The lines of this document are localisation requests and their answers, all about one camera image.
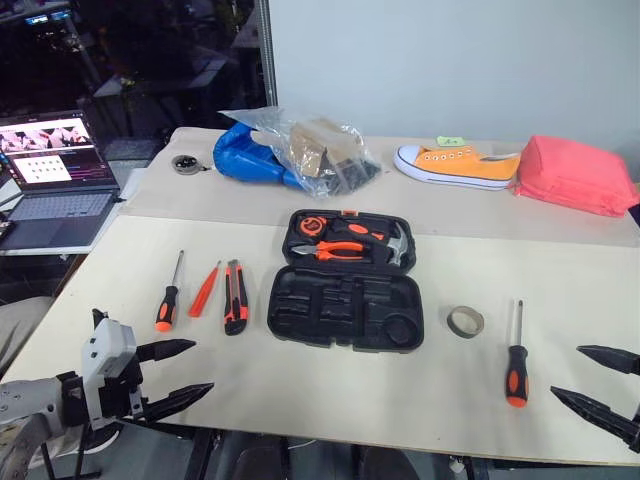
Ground narrow beige paper sheet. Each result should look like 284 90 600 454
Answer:
116 126 640 249

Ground grey tape roll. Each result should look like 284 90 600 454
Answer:
445 305 486 340

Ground grey fabric seat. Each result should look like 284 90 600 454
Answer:
0 296 55 375

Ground blue plastic bag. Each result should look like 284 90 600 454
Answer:
212 121 307 192

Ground black orange claw hammer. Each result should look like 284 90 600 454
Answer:
328 218 414 267

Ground grey window frame post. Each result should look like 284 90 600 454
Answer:
253 0 279 109

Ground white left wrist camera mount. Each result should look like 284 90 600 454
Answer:
79 317 139 432

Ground black plastic tool case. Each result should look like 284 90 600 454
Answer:
265 208 427 354

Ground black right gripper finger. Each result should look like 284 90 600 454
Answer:
549 385 640 454
575 343 640 378

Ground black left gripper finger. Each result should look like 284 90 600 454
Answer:
133 382 216 423
135 338 197 363

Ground large orange black screwdriver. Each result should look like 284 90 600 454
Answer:
504 298 531 409

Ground orange black utility knife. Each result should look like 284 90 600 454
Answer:
222 258 250 337

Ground open grey laptop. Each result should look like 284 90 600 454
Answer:
0 110 124 252

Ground orange white sneaker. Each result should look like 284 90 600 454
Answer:
392 143 523 192

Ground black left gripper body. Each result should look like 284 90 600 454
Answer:
98 348 152 427

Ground dark rounded shape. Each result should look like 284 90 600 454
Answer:
233 434 292 480

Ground large beige paper sheet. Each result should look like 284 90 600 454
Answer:
0 213 640 467

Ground orange black tape measure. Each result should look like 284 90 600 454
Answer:
297 215 329 239

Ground thin orange tester screwdriver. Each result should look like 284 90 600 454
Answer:
187 260 223 319

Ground small orange black screwdriver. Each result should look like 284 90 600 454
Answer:
154 249 187 333

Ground brown cardboard box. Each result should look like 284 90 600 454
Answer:
288 117 362 177

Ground clear plastic bag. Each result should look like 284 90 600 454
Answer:
218 105 384 198

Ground orange handled pliers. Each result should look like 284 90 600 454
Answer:
289 240 372 264

